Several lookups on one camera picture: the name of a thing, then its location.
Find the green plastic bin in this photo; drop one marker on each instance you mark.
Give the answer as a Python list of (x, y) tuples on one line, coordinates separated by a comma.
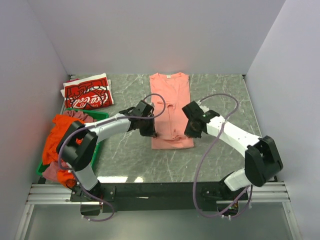
[(96, 116)]

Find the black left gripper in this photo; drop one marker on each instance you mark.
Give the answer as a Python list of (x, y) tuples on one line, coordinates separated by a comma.
[(151, 131)]

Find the orange t-shirt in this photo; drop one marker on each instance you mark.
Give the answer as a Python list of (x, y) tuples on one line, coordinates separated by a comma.
[(50, 142)]

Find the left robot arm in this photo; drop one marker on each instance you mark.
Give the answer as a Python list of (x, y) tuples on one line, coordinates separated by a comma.
[(78, 144)]

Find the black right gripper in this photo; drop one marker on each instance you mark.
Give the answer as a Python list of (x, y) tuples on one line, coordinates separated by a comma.
[(190, 134)]

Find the aluminium rail frame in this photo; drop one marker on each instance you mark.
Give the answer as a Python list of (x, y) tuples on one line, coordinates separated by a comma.
[(53, 194)]

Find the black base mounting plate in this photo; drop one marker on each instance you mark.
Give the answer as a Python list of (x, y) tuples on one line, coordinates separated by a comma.
[(156, 196)]

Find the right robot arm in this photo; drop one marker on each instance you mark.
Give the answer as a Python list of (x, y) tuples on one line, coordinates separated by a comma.
[(262, 160)]

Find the mauve t-shirt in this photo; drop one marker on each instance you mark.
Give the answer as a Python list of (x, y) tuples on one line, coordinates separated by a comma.
[(77, 115)]

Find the folded red coca-cola t-shirt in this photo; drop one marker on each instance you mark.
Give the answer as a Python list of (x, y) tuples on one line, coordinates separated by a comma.
[(88, 93)]

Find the pink t-shirt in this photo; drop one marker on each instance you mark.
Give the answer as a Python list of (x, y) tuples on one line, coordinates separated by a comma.
[(171, 92)]

